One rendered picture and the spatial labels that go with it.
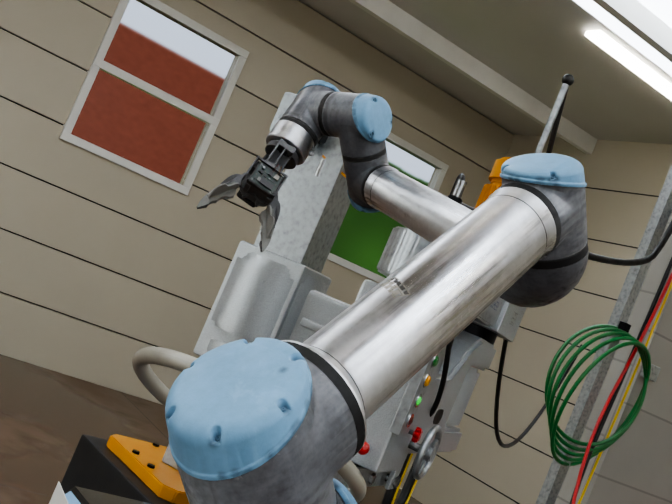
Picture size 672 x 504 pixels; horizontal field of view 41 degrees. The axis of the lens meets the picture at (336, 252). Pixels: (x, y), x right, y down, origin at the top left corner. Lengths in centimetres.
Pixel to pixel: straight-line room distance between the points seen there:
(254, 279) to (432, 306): 191
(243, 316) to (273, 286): 14
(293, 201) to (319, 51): 594
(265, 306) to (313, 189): 42
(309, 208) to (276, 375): 213
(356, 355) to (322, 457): 13
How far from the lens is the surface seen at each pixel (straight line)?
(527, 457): 855
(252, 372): 90
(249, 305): 293
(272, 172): 174
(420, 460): 231
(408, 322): 103
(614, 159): 911
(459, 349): 265
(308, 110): 182
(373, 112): 175
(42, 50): 802
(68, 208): 810
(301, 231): 299
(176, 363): 152
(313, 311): 295
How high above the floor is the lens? 148
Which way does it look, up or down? 3 degrees up
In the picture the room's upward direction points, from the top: 23 degrees clockwise
